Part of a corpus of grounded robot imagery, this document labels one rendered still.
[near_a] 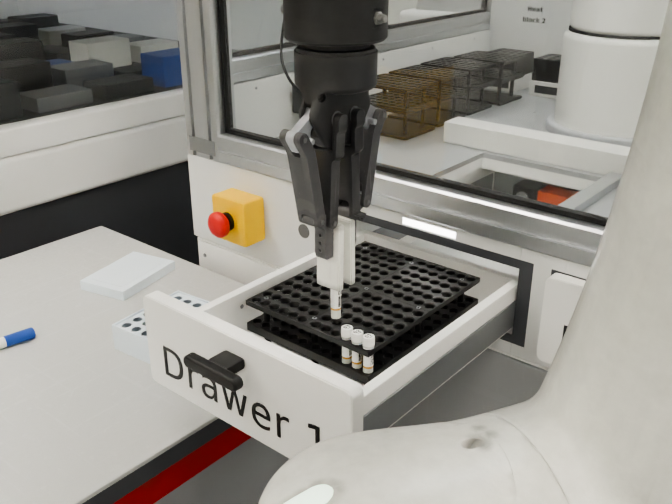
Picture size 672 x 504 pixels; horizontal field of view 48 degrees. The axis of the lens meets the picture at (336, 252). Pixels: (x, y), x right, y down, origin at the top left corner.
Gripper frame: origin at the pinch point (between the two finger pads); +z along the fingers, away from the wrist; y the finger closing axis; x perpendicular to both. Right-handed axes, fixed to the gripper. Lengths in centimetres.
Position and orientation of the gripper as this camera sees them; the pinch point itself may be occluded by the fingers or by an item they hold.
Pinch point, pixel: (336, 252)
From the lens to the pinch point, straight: 75.3
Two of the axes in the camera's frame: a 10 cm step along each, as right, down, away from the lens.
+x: 7.7, 2.6, -5.8
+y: -6.4, 3.2, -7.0
